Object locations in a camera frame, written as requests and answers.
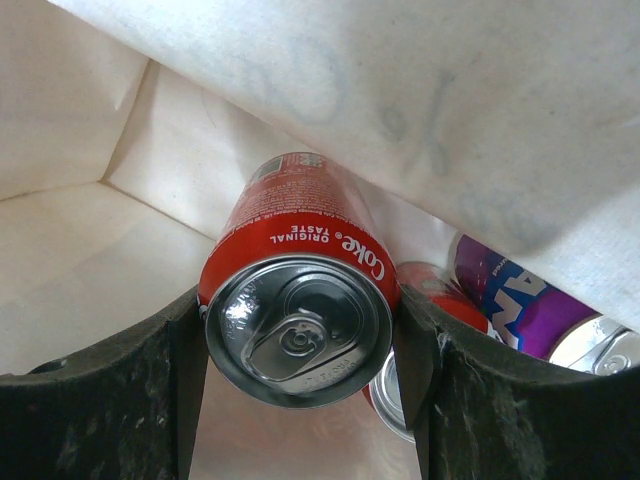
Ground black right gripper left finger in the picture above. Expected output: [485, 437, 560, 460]
[1, 290, 208, 479]

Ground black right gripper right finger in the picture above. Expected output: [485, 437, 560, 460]
[392, 284, 640, 480]

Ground purple soda can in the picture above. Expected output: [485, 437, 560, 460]
[450, 233, 639, 376]

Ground red cola can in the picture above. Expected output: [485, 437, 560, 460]
[363, 261, 502, 443]
[197, 152, 399, 409]

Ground cream canvas tote bag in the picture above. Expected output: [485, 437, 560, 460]
[1, 1, 639, 479]

